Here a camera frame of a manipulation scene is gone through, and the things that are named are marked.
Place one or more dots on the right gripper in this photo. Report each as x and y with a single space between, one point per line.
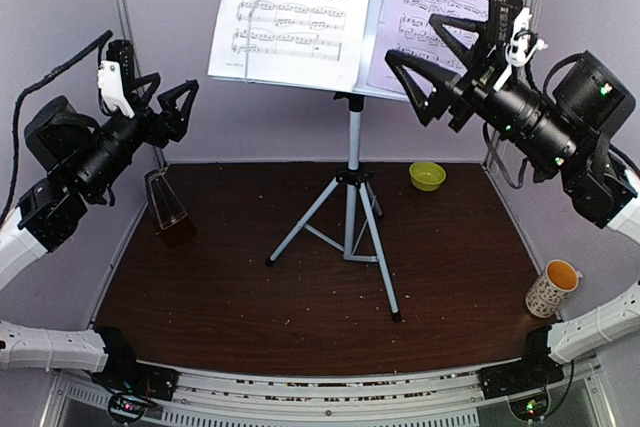
473 86

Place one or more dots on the left aluminium corner post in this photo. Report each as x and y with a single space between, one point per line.
125 22

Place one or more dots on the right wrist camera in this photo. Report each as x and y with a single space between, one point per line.
510 33

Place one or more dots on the brown wooden metronome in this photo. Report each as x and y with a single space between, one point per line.
172 223

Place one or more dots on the white sheet music page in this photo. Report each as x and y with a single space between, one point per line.
303 43

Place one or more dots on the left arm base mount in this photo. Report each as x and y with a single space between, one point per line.
136 392

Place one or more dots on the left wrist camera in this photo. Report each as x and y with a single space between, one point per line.
115 75

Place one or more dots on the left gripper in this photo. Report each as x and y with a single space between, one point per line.
173 124

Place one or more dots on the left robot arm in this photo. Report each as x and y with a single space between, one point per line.
45 217

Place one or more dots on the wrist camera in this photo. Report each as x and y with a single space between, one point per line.
510 33
115 75

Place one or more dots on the green plastic bowl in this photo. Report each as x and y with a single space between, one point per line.
427 176

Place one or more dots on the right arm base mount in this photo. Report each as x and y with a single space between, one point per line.
524 387

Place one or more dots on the patterned paper cup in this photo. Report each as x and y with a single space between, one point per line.
558 280

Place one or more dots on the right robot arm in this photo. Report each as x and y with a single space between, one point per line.
612 202

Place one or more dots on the white perforated music stand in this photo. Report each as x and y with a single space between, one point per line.
346 213

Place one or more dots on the aluminium front rail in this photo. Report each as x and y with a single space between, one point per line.
450 397

